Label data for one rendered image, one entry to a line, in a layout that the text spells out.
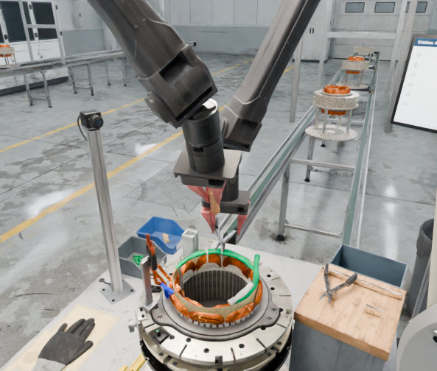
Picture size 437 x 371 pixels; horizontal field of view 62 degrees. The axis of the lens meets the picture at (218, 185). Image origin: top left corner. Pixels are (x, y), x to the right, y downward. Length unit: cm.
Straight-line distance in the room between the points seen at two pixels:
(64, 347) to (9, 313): 147
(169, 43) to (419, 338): 38
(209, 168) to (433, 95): 113
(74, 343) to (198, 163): 76
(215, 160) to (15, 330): 209
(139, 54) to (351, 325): 64
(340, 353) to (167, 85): 64
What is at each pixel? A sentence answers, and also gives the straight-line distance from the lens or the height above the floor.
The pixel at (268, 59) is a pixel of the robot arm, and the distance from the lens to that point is 71.
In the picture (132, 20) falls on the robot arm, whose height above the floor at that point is 163.
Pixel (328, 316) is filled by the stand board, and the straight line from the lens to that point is 83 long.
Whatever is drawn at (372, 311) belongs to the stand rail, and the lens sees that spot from 86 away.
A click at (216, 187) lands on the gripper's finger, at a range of 58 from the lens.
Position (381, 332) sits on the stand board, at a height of 106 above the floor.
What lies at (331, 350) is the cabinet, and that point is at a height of 100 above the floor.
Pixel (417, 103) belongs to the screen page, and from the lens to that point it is 158.
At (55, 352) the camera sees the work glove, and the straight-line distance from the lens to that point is 117.
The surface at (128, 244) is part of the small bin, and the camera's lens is 145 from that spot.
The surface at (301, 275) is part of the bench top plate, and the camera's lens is 138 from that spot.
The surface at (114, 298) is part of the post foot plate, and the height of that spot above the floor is 79.
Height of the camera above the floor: 164
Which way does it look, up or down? 26 degrees down
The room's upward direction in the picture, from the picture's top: straight up
